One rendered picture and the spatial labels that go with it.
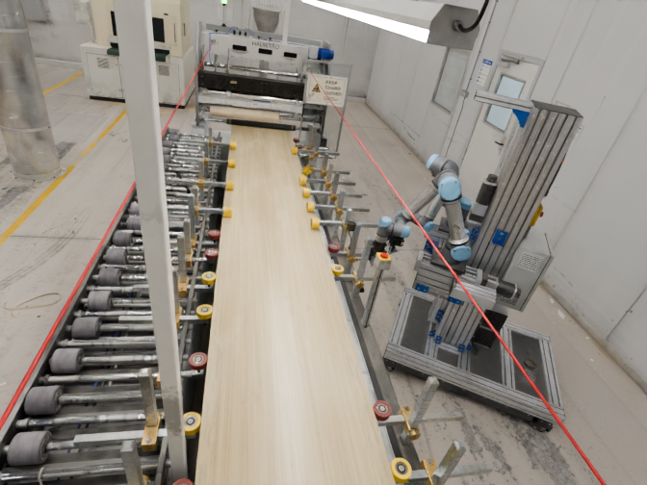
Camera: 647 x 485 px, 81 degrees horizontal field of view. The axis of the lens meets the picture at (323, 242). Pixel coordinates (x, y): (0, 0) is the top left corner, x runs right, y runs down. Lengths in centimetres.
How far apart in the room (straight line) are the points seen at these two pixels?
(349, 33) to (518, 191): 915
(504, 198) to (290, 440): 183
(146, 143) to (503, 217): 222
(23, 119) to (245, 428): 457
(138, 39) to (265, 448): 138
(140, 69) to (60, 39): 1112
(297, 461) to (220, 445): 29
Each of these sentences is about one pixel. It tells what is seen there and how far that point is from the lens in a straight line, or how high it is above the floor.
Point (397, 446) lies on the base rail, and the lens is 202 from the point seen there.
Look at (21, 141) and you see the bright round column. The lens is 563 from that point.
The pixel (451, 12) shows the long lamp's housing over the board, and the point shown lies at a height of 237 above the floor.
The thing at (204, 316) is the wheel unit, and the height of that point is 90.
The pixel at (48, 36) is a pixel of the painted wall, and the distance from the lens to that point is 1199.
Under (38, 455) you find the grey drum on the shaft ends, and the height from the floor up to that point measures 82.
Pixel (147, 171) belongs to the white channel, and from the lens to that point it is 86.
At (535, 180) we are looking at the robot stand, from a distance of 260.
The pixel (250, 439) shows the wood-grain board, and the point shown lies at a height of 90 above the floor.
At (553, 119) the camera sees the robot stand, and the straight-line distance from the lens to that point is 250.
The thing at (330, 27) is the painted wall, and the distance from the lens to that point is 1117.
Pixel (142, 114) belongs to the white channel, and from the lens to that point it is 82.
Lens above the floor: 235
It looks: 32 degrees down
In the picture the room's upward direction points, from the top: 10 degrees clockwise
